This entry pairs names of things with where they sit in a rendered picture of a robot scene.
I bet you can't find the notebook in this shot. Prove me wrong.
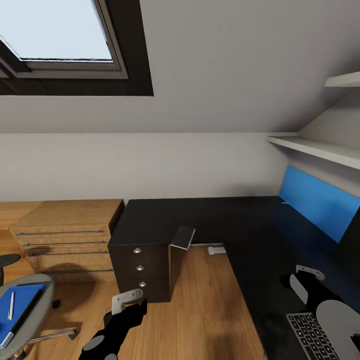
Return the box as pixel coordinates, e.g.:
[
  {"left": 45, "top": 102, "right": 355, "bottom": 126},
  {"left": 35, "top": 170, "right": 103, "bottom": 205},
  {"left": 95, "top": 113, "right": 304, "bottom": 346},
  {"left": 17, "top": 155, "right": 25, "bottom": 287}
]
[{"left": 171, "top": 225, "right": 196, "bottom": 250}]

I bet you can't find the monitor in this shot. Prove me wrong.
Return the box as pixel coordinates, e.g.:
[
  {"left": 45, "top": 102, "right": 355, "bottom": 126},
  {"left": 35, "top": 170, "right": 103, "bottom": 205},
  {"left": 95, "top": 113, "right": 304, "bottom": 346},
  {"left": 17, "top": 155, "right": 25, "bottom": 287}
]
[{"left": 330, "top": 207, "right": 360, "bottom": 286}]

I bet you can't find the keyboard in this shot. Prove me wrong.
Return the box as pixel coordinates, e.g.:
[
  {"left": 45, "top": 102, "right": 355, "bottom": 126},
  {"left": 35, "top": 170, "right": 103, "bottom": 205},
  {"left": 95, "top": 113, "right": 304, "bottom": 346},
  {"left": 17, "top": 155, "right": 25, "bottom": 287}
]
[{"left": 286, "top": 312, "right": 340, "bottom": 360}]

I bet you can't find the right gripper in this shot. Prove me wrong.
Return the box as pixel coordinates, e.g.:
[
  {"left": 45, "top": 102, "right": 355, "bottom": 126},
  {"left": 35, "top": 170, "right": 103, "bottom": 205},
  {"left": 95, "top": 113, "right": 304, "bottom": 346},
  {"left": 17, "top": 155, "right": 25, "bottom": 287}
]
[{"left": 280, "top": 274, "right": 294, "bottom": 292}]

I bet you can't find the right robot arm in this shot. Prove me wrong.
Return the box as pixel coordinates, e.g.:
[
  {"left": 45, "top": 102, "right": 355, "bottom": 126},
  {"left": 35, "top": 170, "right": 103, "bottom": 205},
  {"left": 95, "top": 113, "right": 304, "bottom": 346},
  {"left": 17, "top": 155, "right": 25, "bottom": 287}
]
[{"left": 280, "top": 265, "right": 360, "bottom": 360}]

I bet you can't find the swivel chair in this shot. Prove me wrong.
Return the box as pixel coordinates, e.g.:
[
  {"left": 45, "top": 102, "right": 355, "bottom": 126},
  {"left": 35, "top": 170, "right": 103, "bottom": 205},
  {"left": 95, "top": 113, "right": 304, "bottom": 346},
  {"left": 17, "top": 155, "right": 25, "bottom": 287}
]
[{"left": 0, "top": 254, "right": 78, "bottom": 360}]

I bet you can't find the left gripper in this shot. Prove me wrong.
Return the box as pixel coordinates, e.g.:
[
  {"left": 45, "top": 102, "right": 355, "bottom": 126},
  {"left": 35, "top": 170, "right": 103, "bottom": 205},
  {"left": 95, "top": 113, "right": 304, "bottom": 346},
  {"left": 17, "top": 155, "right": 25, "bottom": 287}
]
[{"left": 103, "top": 298, "right": 148, "bottom": 338}]

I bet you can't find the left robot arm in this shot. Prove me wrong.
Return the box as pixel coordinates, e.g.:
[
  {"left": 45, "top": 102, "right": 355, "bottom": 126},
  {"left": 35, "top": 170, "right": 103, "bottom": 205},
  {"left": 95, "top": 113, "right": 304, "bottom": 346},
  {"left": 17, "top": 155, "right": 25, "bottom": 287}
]
[{"left": 78, "top": 288, "right": 148, "bottom": 360}]

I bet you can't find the folder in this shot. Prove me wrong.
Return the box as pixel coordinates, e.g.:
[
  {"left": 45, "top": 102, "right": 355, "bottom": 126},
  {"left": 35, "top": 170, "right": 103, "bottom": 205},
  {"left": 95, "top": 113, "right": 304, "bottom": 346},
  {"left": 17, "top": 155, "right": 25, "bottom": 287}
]
[{"left": 0, "top": 284, "right": 46, "bottom": 349}]

